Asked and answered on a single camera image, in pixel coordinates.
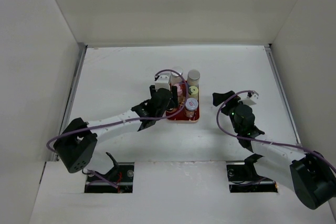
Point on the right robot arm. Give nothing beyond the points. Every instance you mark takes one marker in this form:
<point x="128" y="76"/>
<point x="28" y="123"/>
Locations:
<point x="307" y="173"/>

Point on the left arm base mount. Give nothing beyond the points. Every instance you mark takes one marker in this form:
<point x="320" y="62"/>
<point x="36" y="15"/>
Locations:
<point x="118" y="180"/>

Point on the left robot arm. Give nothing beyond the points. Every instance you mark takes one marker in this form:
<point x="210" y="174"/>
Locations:
<point x="77" y="148"/>

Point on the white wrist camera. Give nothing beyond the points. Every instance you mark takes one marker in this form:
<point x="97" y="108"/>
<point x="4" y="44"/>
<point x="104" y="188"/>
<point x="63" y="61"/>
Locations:
<point x="251" y="98"/>
<point x="162" y="81"/>

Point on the yellow cap bottle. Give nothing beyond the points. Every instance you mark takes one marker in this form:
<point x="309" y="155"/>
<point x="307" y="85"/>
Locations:
<point x="193" y="92"/>

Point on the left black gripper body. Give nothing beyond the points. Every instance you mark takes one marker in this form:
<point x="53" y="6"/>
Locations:
<point x="172" y="104"/>

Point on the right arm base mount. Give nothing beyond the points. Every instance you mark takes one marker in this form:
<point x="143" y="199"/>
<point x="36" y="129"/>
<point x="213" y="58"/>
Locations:
<point x="242" y="177"/>

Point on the tall jar blue label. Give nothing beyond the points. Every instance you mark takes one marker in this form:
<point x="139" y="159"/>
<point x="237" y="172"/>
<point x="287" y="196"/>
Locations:
<point x="176" y="75"/>
<point x="193" y="77"/>

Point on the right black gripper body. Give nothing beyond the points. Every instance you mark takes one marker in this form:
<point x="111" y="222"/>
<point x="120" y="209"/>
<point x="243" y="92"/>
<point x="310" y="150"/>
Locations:
<point x="230" y="109"/>

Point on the red lacquer tray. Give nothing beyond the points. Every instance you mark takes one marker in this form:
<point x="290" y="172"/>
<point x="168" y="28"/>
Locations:
<point x="180" y="117"/>

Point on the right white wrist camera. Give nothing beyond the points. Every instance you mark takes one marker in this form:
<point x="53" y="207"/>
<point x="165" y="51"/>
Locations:
<point x="251" y="98"/>

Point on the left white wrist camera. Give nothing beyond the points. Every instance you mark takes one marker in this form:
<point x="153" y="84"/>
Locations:
<point x="162" y="81"/>

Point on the pink cap bottle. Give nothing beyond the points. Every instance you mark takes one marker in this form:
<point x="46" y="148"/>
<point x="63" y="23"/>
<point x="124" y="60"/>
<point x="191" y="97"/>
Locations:
<point x="180" y="93"/>

